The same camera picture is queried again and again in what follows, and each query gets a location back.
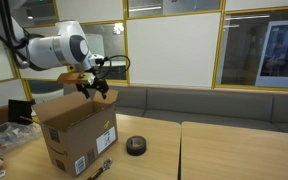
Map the black masking tape roll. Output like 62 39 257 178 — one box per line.
126 136 147 156

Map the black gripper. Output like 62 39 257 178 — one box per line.
76 79 109 99

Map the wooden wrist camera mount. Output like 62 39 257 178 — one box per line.
57 72 95 84

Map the brown cardboard box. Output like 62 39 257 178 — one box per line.
33 90 118 177

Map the grey bench sofa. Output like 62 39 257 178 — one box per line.
115 86 288 133

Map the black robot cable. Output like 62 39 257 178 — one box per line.
95 54 132 80

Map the black square box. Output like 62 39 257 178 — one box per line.
8 99 32 125

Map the clear plastic bag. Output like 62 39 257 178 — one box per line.
0 122 42 155

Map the framed wall poster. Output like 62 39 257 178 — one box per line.
255 20 288 88

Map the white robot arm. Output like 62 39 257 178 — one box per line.
0 0 109 99

